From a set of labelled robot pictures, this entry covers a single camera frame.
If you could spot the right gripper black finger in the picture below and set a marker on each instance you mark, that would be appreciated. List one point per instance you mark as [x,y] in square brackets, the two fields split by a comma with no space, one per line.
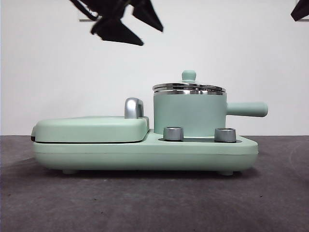
[301,9]

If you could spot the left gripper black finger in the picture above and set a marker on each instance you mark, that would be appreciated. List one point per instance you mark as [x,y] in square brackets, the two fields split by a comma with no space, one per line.
[147,14]
[116,31]

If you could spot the glass lid with green knob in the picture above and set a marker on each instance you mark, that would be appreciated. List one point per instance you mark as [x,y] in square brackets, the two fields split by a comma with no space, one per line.
[189,75]

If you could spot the green griddle cover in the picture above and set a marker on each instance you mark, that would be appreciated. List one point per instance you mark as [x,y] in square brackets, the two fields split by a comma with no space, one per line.
[89,130]

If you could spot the silver control knob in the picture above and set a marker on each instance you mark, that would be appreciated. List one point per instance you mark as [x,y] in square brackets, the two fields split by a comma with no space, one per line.
[225,134]
[173,133]

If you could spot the green breakfast maker base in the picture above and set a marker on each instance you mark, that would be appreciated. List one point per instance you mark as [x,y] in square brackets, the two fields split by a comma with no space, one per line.
[144,154]

